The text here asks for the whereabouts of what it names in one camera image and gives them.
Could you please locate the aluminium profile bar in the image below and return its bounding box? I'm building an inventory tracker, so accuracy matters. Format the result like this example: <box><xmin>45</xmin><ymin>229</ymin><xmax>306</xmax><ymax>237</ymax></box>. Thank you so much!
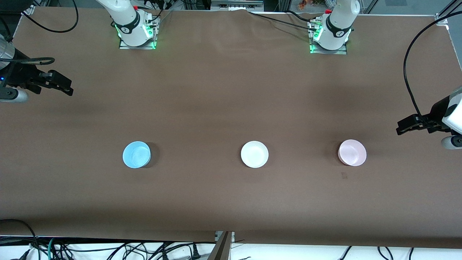
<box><xmin>208</xmin><ymin>231</ymin><xmax>236</xmax><ymax>260</ymax></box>

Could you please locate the silver metal rail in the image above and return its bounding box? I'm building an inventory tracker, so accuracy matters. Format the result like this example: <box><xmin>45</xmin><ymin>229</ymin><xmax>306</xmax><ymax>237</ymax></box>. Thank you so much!
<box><xmin>210</xmin><ymin>0</ymin><xmax>265</xmax><ymax>11</ymax></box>

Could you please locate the black cable tangle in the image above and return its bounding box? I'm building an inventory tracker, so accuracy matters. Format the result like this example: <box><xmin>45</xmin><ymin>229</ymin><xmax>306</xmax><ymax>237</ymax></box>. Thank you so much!
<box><xmin>54</xmin><ymin>241</ymin><xmax>217</xmax><ymax>260</ymax></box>

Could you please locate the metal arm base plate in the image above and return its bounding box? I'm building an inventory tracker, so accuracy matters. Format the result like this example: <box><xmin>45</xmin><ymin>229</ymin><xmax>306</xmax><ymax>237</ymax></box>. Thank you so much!
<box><xmin>118</xmin><ymin>15</ymin><xmax>158</xmax><ymax>50</ymax></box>
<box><xmin>309</xmin><ymin>19</ymin><xmax>348</xmax><ymax>55</ymax></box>

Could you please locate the pink plastic bowl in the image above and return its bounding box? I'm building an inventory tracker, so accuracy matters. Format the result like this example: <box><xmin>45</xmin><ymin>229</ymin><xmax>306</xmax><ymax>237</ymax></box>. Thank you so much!
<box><xmin>337</xmin><ymin>139</ymin><xmax>367</xmax><ymax>167</ymax></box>

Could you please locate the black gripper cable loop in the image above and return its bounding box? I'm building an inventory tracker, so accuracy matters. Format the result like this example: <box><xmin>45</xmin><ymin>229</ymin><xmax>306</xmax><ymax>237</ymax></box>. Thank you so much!
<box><xmin>0</xmin><ymin>57</ymin><xmax>55</xmax><ymax>66</ymax></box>

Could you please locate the orange cluttered object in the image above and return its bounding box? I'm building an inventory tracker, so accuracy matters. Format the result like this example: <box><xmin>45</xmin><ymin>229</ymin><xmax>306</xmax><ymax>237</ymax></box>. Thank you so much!
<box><xmin>298</xmin><ymin>0</ymin><xmax>327</xmax><ymax>9</ymax></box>

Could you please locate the black base cable bundle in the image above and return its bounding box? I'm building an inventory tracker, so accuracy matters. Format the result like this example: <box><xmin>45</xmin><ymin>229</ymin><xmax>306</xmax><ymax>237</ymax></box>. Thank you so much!
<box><xmin>139</xmin><ymin>0</ymin><xmax>174</xmax><ymax>28</ymax></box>

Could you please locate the black base power cable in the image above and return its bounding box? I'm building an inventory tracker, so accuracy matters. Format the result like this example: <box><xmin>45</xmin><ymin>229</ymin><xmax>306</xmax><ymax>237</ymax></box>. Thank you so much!
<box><xmin>287</xmin><ymin>10</ymin><xmax>313</xmax><ymax>22</ymax></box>
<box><xmin>248</xmin><ymin>12</ymin><xmax>315</xmax><ymax>31</ymax></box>

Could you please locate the white plastic bowl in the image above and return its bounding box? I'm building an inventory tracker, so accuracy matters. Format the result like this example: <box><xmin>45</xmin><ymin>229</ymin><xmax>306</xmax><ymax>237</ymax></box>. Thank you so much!
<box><xmin>240</xmin><ymin>140</ymin><xmax>269</xmax><ymax>169</ymax></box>

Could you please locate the brown table cover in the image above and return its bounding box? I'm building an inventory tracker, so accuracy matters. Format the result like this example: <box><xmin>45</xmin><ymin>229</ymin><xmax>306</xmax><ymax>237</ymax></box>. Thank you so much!
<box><xmin>0</xmin><ymin>6</ymin><xmax>462</xmax><ymax>250</ymax></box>

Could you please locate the black looped floor cable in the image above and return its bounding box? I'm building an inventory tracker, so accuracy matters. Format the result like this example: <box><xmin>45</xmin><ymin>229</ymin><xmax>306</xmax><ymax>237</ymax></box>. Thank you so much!
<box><xmin>0</xmin><ymin>219</ymin><xmax>39</xmax><ymax>260</ymax></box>

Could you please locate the light blue plastic bowl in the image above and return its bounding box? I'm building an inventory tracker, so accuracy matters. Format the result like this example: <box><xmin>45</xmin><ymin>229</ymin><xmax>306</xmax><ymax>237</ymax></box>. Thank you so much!
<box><xmin>122</xmin><ymin>141</ymin><xmax>152</xmax><ymax>169</ymax></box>

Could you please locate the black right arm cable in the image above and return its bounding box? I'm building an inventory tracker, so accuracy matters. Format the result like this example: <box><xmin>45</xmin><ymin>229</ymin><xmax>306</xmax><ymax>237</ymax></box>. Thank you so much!
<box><xmin>21</xmin><ymin>0</ymin><xmax>79</xmax><ymax>34</ymax></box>

